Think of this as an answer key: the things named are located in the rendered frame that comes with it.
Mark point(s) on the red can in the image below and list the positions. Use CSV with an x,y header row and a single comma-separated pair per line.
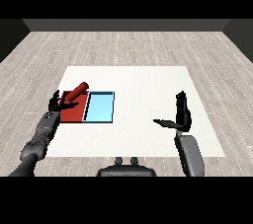
x,y
77,91

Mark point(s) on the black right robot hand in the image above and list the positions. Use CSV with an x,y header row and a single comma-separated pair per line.
x,y
183,116

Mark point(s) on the light blue shallow open box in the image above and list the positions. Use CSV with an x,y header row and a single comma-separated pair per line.
x,y
99,107

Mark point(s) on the dark grey robot body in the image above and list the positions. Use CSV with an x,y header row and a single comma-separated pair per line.
x,y
126,169

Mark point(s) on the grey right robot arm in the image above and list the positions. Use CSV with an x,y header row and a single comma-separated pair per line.
x,y
189,154

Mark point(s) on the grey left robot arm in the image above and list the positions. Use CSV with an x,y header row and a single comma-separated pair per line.
x,y
39,141

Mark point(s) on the red shallow open box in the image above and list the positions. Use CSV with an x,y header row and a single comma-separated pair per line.
x,y
74,110

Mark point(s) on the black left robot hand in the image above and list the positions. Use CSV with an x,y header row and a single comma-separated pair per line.
x,y
54,104

